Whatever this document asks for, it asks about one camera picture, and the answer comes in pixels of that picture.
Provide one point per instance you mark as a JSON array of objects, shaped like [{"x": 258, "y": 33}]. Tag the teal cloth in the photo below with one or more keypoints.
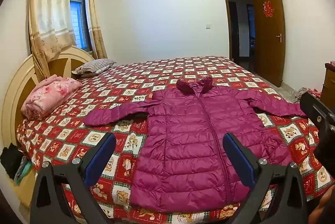
[{"x": 23, "y": 171}]

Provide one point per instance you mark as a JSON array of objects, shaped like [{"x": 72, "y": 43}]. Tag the magenta down jacket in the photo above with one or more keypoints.
[{"x": 188, "y": 140}]

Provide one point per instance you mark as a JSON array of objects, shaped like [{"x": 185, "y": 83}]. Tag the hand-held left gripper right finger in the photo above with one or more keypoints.
[{"x": 239, "y": 158}]

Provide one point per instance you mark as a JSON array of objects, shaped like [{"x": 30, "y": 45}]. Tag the red paper door decoration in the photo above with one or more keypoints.
[{"x": 267, "y": 9}]

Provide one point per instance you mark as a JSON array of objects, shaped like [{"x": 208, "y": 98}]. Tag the brown door frame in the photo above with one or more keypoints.
[{"x": 225, "y": 17}]

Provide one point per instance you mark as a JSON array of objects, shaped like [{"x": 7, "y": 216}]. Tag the person's right forearm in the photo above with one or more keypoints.
[{"x": 324, "y": 208}]

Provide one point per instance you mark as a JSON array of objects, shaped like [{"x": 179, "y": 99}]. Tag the wide beige floral curtain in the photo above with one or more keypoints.
[{"x": 49, "y": 17}]

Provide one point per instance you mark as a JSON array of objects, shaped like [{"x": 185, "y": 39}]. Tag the brown wooden dresser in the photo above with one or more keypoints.
[{"x": 329, "y": 82}]

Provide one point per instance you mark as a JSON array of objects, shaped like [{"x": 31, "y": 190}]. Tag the clothes pile on floor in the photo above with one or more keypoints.
[{"x": 301, "y": 94}]

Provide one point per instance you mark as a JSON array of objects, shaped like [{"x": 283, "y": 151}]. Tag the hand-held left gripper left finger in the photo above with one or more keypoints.
[{"x": 100, "y": 158}]

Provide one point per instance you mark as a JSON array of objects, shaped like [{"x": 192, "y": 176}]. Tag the red checkered bedspread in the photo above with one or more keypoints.
[{"x": 78, "y": 119}]

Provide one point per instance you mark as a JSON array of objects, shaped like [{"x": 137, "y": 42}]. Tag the narrow beige floral curtain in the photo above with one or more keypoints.
[{"x": 95, "y": 22}]

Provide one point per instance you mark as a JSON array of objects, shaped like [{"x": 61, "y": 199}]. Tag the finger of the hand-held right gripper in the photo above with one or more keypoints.
[{"x": 312, "y": 108}]

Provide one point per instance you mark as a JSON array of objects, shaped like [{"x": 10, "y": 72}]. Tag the grey patterned pillow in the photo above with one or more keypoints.
[{"x": 93, "y": 66}]

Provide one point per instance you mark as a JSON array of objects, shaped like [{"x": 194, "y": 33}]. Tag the window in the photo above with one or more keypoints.
[{"x": 77, "y": 9}]

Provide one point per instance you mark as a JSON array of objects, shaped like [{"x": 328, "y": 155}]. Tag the black clothes pile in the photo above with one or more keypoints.
[{"x": 10, "y": 161}]

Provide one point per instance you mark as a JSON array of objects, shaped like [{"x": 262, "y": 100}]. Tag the cream wooden headboard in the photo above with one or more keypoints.
[{"x": 15, "y": 98}]

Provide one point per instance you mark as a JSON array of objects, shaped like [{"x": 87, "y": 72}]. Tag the brown wooden door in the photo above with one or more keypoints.
[{"x": 269, "y": 51}]

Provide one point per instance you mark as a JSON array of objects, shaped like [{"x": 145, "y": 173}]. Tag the pink folded blanket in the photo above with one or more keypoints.
[{"x": 49, "y": 95}]

